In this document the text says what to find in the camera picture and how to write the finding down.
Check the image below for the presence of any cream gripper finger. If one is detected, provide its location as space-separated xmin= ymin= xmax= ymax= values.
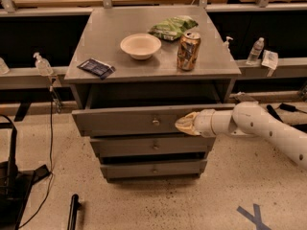
xmin=176 ymin=112 xmax=199 ymax=126
xmin=175 ymin=123 xmax=200 ymax=136

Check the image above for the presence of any small white pump bottle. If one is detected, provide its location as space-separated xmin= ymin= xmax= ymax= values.
xmin=224 ymin=36 xmax=233 ymax=53

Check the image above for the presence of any grey drawer cabinet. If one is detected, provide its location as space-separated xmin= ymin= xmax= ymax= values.
xmin=65 ymin=6 xmax=240 ymax=180

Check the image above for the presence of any green chip bag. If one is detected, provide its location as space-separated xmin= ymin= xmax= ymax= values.
xmin=148 ymin=15 xmax=198 ymax=41

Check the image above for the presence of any orange soda can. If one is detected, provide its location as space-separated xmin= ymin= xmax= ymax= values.
xmin=177 ymin=32 xmax=201 ymax=71

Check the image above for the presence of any grey middle drawer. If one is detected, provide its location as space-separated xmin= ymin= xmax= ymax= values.
xmin=90 ymin=135 xmax=215 ymax=157

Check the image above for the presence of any dark blue snack packet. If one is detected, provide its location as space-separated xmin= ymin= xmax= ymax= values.
xmin=78 ymin=58 xmax=116 ymax=80

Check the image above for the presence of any white wipe packet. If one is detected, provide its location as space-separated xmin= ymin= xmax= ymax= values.
xmin=261 ymin=50 xmax=278 ymax=69

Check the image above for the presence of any black rod right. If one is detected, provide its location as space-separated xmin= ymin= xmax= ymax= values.
xmin=266 ymin=103 xmax=307 ymax=124

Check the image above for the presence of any black cable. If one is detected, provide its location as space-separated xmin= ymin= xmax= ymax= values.
xmin=18 ymin=85 xmax=56 ymax=230

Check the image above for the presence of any black stand base left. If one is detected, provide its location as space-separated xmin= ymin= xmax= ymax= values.
xmin=0 ymin=114 xmax=51 ymax=230

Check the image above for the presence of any clear water bottle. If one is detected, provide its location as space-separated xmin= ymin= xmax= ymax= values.
xmin=247 ymin=37 xmax=264 ymax=65

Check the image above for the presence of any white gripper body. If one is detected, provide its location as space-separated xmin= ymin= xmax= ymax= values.
xmin=194 ymin=109 xmax=215 ymax=137

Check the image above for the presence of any white bowl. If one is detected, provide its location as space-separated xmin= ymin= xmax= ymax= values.
xmin=120 ymin=34 xmax=161 ymax=60

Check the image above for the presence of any clear bottle far left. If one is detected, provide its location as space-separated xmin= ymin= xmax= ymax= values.
xmin=0 ymin=57 xmax=10 ymax=75

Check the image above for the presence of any grey drawer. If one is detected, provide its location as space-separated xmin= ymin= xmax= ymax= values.
xmin=90 ymin=135 xmax=215 ymax=157
xmin=101 ymin=159 xmax=207 ymax=179
xmin=71 ymin=83 xmax=236 ymax=138

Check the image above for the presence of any clear pump bottle left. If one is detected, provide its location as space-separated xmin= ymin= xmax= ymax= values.
xmin=34 ymin=52 xmax=54 ymax=77

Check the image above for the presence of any black bar on floor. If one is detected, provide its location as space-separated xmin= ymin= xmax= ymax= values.
xmin=67 ymin=194 xmax=81 ymax=230

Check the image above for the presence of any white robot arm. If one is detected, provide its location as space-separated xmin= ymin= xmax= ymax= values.
xmin=175 ymin=102 xmax=307 ymax=170

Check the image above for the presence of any grey bottom drawer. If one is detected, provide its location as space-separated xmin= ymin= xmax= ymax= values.
xmin=101 ymin=159 xmax=207 ymax=179

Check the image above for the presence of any crumpled white packet floor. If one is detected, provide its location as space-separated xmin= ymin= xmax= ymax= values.
xmin=230 ymin=92 xmax=258 ymax=104

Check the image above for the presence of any grey top drawer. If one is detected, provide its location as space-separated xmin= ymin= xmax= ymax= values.
xmin=71 ymin=83 xmax=236 ymax=138

